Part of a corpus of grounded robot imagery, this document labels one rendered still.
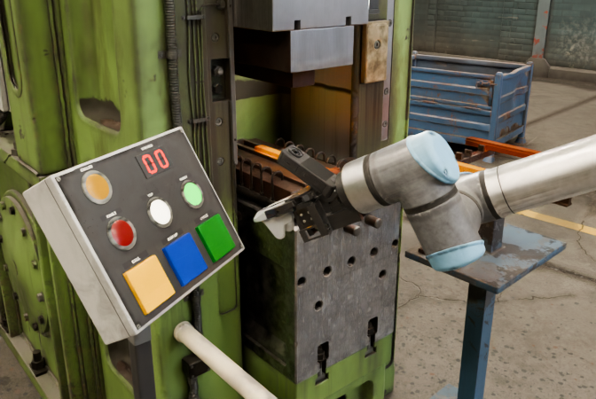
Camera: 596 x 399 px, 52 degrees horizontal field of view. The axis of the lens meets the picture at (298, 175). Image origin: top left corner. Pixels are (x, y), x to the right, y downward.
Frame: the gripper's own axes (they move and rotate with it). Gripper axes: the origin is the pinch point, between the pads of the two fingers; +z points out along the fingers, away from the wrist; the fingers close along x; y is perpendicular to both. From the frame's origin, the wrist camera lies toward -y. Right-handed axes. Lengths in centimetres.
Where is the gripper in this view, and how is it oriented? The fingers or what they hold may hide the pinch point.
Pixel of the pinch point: (258, 214)
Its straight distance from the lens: 112.9
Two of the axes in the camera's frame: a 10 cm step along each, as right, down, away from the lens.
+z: -7.9, 3.4, 5.2
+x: 4.3, -2.9, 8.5
